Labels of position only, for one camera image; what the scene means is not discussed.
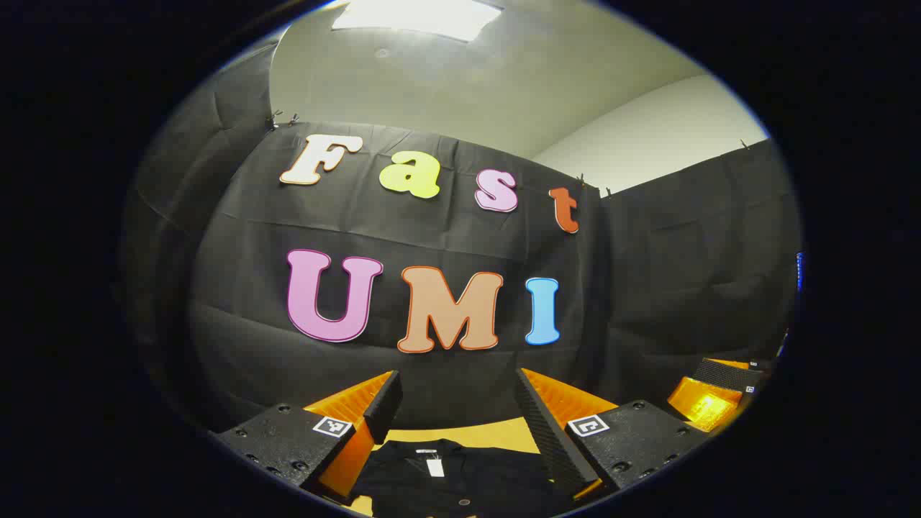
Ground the ceiling light panel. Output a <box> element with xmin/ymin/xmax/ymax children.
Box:
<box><xmin>331</xmin><ymin>0</ymin><xmax>504</xmax><ymax>42</ymax></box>

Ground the black button-up garment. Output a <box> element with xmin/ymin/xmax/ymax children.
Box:
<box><xmin>349</xmin><ymin>439</ymin><xmax>576</xmax><ymax>518</ymax></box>

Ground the black backdrop cloth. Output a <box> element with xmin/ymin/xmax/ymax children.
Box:
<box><xmin>119</xmin><ymin>25</ymin><xmax>803</xmax><ymax>432</ymax></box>

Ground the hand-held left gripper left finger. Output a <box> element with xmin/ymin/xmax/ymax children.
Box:
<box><xmin>212</xmin><ymin>369</ymin><xmax>404</xmax><ymax>504</ymax></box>

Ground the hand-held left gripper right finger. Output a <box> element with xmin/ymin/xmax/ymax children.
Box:
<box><xmin>513</xmin><ymin>367</ymin><xmax>712</xmax><ymax>503</ymax></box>

